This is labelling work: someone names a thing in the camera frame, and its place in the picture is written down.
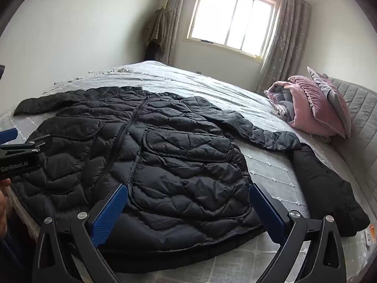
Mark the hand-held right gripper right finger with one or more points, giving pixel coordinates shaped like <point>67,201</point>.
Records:
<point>268,212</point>

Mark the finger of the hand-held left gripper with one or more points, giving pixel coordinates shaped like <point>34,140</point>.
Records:
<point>7,137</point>
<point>32,144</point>

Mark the black quilted puffer jacket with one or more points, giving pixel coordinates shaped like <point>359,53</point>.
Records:
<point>159,159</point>

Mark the grey padded headboard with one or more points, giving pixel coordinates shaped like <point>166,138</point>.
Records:
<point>359,118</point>

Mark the person's left hand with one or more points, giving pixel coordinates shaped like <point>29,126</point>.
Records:
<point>3,209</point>

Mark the black plain coat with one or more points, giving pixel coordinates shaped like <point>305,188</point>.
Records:
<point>327,191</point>

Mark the window with white frame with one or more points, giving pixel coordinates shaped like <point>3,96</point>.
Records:
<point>232,17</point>

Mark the grey pillow with pink trim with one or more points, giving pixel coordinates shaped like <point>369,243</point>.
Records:
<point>332,97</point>

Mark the grey patterned curtain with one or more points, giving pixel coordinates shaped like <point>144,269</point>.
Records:
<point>176,20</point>
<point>284,41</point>

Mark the hanging clothes in corner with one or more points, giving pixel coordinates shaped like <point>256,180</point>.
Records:
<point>156,35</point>

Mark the folded pink and grey blanket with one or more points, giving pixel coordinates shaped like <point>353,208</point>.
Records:
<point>281,100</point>

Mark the pink velvet pillow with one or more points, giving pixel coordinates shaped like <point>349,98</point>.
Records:
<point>315,106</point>

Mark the bed with grey checked cover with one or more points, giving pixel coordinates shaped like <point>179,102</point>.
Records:
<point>259,115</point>

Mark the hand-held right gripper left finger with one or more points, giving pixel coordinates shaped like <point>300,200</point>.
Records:
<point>108,215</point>

